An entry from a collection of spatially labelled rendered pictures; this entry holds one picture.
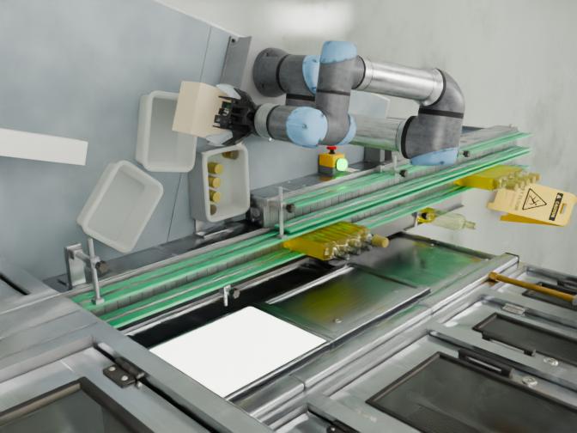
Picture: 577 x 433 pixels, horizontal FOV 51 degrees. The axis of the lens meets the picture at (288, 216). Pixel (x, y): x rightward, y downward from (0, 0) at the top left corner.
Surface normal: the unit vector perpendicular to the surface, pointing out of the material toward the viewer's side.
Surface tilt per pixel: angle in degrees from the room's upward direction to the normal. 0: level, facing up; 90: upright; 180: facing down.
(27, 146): 0
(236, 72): 90
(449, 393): 90
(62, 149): 0
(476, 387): 90
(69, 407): 90
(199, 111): 0
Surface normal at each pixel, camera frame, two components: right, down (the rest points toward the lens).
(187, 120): -0.68, -0.10
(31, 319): -0.02, -0.95
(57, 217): 0.70, 0.20
